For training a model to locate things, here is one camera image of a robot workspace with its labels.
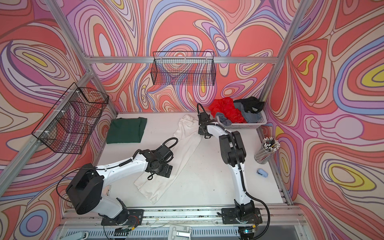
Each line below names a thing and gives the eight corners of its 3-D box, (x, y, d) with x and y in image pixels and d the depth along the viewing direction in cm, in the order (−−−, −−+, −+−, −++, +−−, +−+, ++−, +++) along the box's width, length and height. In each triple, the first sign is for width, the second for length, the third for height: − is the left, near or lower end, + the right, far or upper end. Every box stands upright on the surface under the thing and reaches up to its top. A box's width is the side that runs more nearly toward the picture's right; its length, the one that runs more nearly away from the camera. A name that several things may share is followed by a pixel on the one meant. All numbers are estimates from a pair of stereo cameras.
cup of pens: (255, 164, 94) (267, 149, 80) (252, 152, 100) (262, 136, 85) (268, 164, 94) (282, 149, 80) (264, 152, 100) (276, 136, 85)
